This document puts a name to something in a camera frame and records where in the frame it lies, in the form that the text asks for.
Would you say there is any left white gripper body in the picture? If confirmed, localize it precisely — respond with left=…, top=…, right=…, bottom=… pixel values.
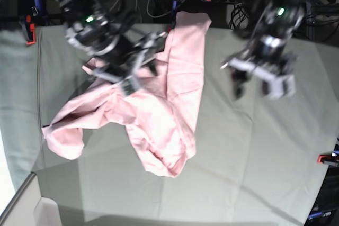
left=221, top=50, right=297, bottom=98

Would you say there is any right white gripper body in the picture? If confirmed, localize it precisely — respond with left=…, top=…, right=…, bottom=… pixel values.
left=90, top=32, right=167, bottom=96

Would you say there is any pink t-shirt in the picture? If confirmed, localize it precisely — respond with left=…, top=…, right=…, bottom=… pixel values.
left=42, top=11, right=211, bottom=178

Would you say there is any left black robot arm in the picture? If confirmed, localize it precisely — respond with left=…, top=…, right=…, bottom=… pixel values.
left=221, top=0, right=305, bottom=99

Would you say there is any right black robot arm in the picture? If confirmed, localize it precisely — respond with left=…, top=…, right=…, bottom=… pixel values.
left=56, top=0, right=167, bottom=96

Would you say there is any right red black clamp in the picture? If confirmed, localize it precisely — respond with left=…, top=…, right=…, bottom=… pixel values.
left=317, top=151, right=338, bottom=167

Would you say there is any red black clamp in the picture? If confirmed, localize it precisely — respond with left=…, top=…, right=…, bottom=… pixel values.
left=18, top=0, right=43, bottom=45
left=317, top=151, right=338, bottom=167

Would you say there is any left red black clamp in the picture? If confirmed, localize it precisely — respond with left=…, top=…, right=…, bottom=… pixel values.
left=18, top=0, right=43, bottom=45

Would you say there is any white cable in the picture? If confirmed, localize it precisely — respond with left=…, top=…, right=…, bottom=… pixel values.
left=121, top=0, right=173, bottom=23

